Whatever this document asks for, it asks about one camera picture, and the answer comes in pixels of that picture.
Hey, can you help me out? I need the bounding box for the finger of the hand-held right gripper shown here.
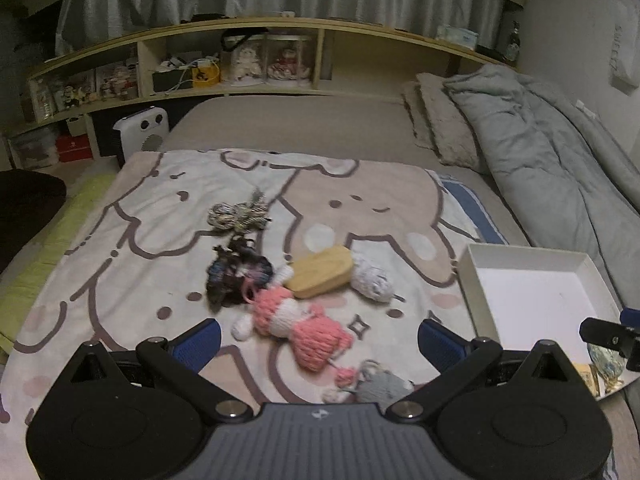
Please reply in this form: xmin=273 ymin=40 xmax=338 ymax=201
xmin=579 ymin=307 xmax=640 ymax=374

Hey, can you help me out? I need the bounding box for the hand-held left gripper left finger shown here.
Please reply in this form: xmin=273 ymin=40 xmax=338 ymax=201
xmin=65 ymin=319 xmax=254 ymax=423

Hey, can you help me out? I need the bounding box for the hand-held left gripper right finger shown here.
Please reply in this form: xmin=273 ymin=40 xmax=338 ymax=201
xmin=390 ymin=318 xmax=577 ymax=422

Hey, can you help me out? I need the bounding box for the blue-white patterned packet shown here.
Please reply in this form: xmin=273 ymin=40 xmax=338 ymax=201
xmin=587 ymin=342 xmax=628 ymax=391

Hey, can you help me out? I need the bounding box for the white cardboard box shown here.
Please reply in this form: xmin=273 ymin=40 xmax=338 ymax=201
xmin=457 ymin=242 xmax=627 ymax=363

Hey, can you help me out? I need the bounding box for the silver white cord bundle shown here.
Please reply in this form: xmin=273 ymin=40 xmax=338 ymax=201
xmin=207 ymin=201 xmax=241 ymax=233

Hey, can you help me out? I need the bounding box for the wooden brush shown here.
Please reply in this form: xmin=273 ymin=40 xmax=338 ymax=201
xmin=285 ymin=246 xmax=357 ymax=300

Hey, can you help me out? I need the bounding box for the grey knitted toy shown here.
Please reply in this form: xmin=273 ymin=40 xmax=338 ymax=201
xmin=320 ymin=360 xmax=416 ymax=406

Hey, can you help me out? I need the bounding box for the dark yarn bundle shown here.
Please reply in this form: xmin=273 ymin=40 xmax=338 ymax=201
xmin=205 ymin=237 xmax=276 ymax=311

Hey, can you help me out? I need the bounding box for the pink knitted doll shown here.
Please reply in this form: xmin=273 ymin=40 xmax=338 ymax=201
xmin=231 ymin=265 xmax=358 ymax=373

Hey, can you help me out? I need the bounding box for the white knitted mouse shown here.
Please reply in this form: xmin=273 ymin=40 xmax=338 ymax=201
xmin=350 ymin=252 xmax=403 ymax=303

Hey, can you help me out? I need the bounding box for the printed cartoon blanket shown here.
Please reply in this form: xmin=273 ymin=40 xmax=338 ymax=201
xmin=0 ymin=147 xmax=508 ymax=480

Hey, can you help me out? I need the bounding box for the green mat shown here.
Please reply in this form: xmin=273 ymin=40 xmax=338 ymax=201
xmin=0 ymin=172 xmax=118 ymax=356

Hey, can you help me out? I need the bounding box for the grey duvet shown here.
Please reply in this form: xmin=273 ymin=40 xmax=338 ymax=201
xmin=442 ymin=62 xmax=640 ymax=311

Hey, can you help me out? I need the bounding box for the dark cushion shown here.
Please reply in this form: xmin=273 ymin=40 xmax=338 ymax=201
xmin=0 ymin=169 xmax=68 ymax=273

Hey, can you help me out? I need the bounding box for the fluffy beige pillow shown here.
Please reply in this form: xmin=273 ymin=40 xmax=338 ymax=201
xmin=402 ymin=72 xmax=488 ymax=176

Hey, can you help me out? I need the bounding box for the white fan heater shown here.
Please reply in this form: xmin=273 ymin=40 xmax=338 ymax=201
xmin=112 ymin=106 xmax=171 ymax=168

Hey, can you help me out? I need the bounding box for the red box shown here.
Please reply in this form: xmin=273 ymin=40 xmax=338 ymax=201
xmin=55 ymin=134 xmax=95 ymax=162

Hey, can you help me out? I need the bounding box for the bed with beige sheet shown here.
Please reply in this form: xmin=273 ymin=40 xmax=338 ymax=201
xmin=65 ymin=95 xmax=526 ymax=248

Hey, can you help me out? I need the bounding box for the clear storage box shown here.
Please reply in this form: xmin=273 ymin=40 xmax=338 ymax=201
xmin=9 ymin=127 xmax=58 ymax=170

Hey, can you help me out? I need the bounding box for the black box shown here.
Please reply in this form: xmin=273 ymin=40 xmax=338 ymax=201
xmin=151 ymin=69 xmax=195 ymax=93

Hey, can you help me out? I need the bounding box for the yellow bucket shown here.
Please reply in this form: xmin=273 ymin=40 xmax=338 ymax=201
xmin=192 ymin=58 xmax=222 ymax=88

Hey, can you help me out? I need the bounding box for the boxed figure set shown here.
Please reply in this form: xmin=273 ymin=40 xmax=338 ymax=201
xmin=52 ymin=71 xmax=97 ymax=108
xmin=96 ymin=62 xmax=139 ymax=102

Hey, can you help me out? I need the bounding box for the clear doll display case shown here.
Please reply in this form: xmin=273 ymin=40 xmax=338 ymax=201
xmin=265 ymin=31 xmax=318 ymax=83
xmin=222 ymin=32 xmax=268 ymax=86

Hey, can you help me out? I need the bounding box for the dark glass bottle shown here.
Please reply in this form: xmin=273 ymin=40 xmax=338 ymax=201
xmin=502 ymin=21 xmax=521 ymax=66

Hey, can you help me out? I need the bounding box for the tissue pack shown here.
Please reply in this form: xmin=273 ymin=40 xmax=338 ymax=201
xmin=435 ymin=25 xmax=480 ymax=51

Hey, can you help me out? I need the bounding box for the wooden headboard shelf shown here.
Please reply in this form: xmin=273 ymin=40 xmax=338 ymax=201
xmin=7 ymin=17 xmax=518 ymax=171

